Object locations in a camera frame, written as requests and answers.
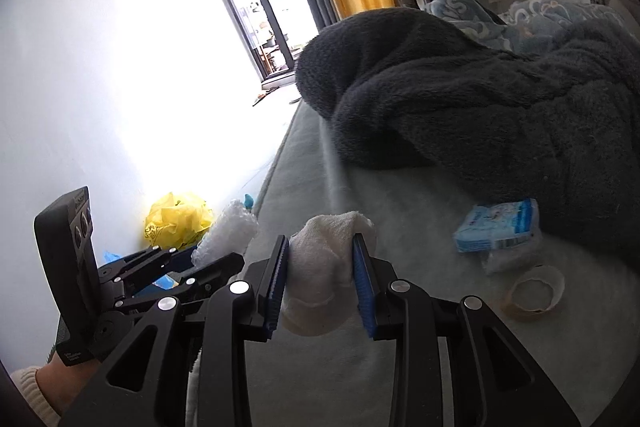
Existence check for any dark grey fleece blanket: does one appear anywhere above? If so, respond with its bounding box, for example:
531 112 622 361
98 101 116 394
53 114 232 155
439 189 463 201
295 7 640 338

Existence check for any bed with grey sheet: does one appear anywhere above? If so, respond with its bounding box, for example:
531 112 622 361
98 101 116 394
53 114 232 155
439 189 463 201
185 99 640 427

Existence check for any person's left forearm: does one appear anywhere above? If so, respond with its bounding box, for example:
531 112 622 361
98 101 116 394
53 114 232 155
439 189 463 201
10 353 101 427

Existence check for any blue patterned quilt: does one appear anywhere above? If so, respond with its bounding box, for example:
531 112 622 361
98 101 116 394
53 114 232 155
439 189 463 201
431 0 631 58

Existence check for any white bubble wrap wad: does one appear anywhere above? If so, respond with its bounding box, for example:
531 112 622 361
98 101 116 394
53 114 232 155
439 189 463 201
191 199 260 270

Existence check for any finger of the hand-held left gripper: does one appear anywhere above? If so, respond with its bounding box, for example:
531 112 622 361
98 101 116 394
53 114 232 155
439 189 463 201
100 246 201 295
132 252 246 308

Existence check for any blue tissue packet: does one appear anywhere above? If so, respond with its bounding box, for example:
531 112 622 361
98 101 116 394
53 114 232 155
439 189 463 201
453 198 541 254

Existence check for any brown cardboard tape core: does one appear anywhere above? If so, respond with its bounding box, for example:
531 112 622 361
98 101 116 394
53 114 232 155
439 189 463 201
501 263 566 322

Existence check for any white cloth bundle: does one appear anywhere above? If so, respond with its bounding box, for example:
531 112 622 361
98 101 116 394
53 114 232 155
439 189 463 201
280 210 377 337

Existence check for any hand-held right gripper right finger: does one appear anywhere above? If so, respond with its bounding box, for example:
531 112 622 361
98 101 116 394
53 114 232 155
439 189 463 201
351 233 583 427

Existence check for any yellow plastic bag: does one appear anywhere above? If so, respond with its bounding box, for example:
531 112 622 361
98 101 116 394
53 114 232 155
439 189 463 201
144 192 215 248

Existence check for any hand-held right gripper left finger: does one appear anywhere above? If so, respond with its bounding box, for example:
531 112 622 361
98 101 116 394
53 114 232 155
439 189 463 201
57 234 291 427

